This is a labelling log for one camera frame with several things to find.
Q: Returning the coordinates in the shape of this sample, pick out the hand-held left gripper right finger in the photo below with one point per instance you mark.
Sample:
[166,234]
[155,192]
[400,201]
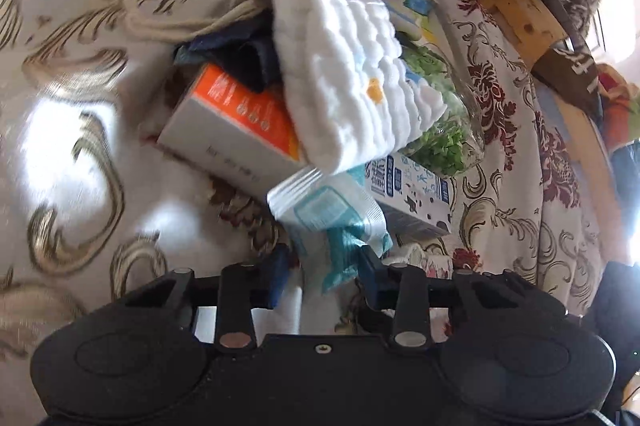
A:
[375,281]

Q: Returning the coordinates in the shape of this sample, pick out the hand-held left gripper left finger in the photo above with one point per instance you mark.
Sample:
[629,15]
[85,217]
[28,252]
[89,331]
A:
[277,276]

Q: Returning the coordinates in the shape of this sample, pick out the teal and white wipes packet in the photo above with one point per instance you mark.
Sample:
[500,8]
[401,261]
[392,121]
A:
[320,211]

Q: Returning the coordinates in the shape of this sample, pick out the person's right forearm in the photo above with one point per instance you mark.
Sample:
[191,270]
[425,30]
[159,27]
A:
[615,306]

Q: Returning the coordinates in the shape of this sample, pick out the white and blue milk carton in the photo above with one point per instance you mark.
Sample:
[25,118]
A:
[415,196]

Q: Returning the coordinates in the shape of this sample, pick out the clear bag of green pieces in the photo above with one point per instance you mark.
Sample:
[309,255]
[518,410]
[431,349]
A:
[440,141]

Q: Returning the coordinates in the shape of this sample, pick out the orange and white carton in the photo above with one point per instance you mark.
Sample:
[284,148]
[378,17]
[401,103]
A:
[225,126]

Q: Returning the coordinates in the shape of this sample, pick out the white waffle towel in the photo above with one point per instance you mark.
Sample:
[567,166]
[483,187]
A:
[340,71]

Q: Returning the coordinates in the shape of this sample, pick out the dark blue cloth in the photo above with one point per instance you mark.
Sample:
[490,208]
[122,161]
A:
[245,56]

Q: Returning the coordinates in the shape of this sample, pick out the floral satin blanket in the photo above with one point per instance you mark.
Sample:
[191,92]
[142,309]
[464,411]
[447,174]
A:
[75,156]

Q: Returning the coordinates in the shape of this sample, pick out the brown printed cloth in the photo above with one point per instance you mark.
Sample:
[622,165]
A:
[570,76]

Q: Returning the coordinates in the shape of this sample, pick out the colourful orange cloth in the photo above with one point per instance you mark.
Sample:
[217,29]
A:
[620,116]

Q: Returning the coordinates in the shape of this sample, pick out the wooden bed frame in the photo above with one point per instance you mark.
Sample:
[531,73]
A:
[520,16]

